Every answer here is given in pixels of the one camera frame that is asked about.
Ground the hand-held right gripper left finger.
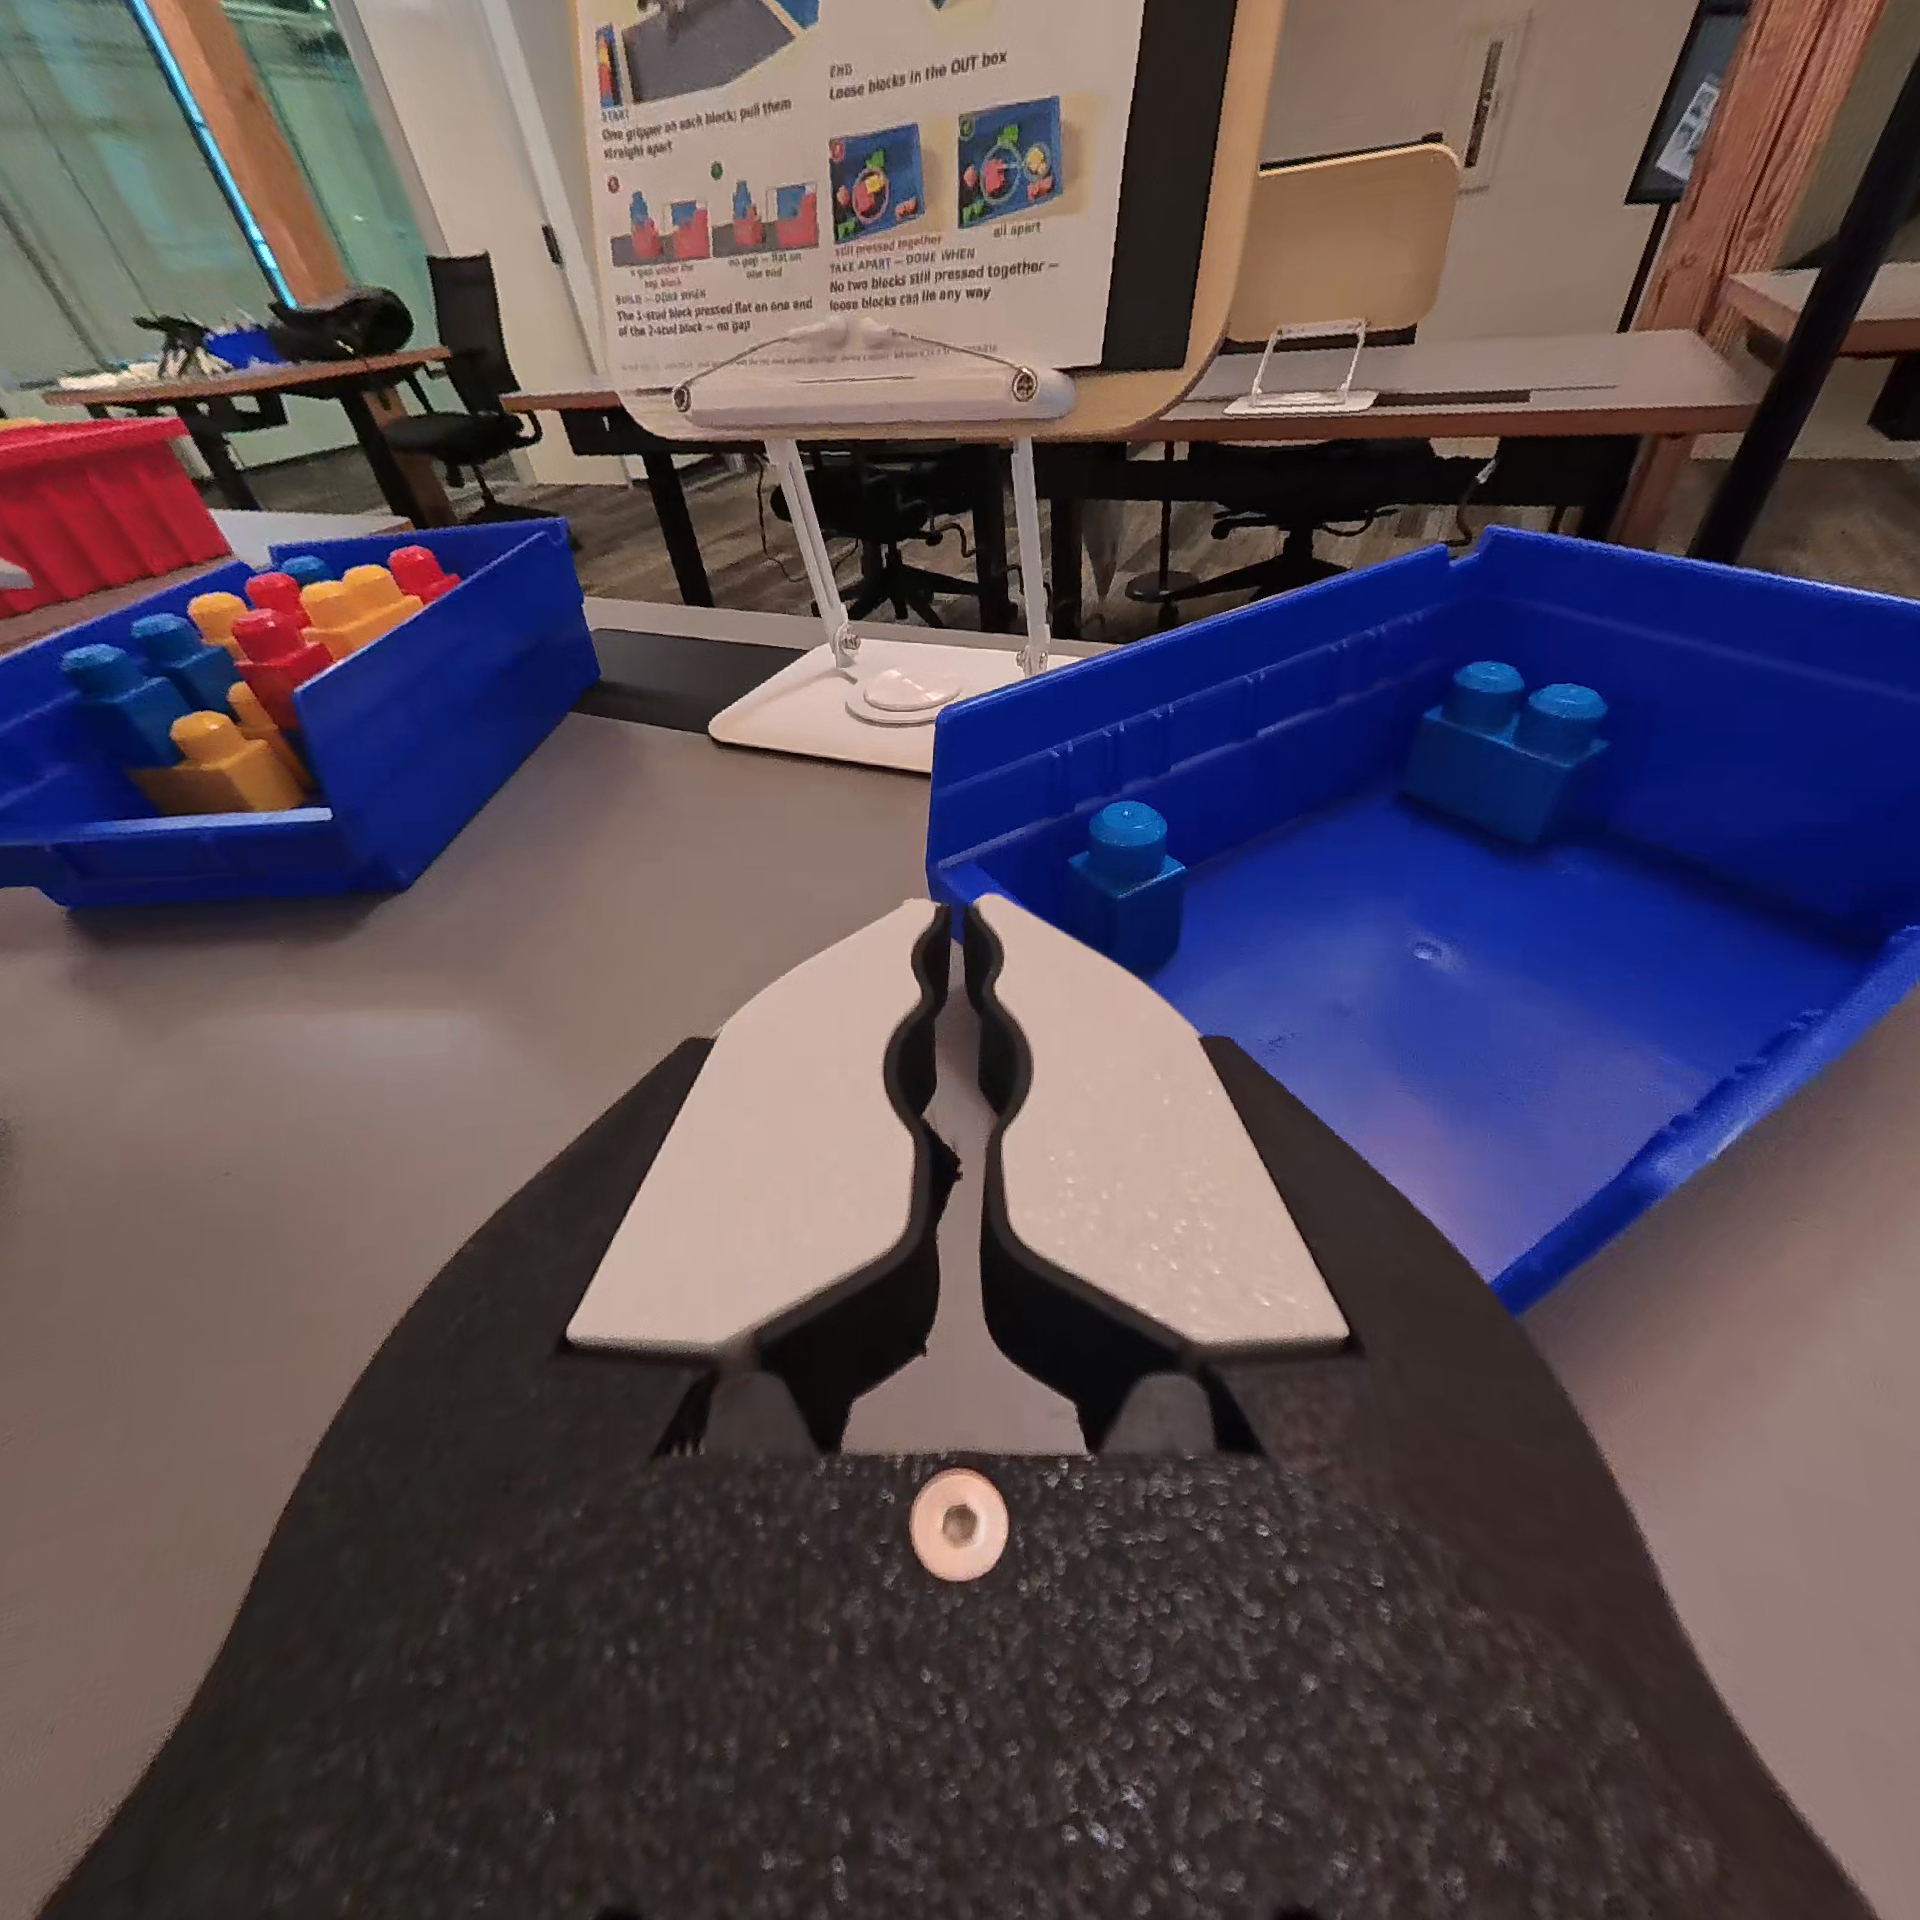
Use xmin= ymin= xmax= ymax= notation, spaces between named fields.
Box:
xmin=563 ymin=897 xmax=965 ymax=1456

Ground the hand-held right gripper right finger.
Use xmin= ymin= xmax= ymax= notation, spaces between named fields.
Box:
xmin=965 ymin=891 xmax=1353 ymax=1456

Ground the blue plastic bin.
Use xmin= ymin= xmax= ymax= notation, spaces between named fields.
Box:
xmin=929 ymin=525 xmax=1920 ymax=1319
xmin=0 ymin=517 xmax=604 ymax=911

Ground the blue two-stud mega block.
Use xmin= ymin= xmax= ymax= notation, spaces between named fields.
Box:
xmin=1402 ymin=660 xmax=1615 ymax=849

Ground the black office chair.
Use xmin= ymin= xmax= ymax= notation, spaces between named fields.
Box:
xmin=1123 ymin=447 xmax=1492 ymax=607
xmin=768 ymin=447 xmax=986 ymax=625
xmin=382 ymin=253 xmax=546 ymax=521

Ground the red plastic bin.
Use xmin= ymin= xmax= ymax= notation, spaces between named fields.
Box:
xmin=0 ymin=417 xmax=236 ymax=623

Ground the black bag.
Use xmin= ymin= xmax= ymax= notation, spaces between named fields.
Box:
xmin=267 ymin=289 xmax=414 ymax=364

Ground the cluttered wooden desk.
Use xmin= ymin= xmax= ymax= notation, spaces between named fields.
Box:
xmin=43 ymin=347 xmax=454 ymax=521

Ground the plain wooden board on stand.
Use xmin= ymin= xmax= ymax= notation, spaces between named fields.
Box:
xmin=1229 ymin=144 xmax=1467 ymax=415

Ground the wooden sign board with paper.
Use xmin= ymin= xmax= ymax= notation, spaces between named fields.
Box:
xmin=578 ymin=0 xmax=1290 ymax=447

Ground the wooden pillar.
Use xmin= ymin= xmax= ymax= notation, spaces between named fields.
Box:
xmin=144 ymin=0 xmax=357 ymax=311

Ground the black framed sign on stand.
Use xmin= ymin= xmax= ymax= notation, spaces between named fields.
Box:
xmin=1625 ymin=0 xmax=1751 ymax=206

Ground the black pole with camera box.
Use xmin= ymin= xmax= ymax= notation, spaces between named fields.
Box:
xmin=1687 ymin=46 xmax=1920 ymax=567

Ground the rough wooden post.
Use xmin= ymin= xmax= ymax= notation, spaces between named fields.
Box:
xmin=1611 ymin=0 xmax=1896 ymax=553

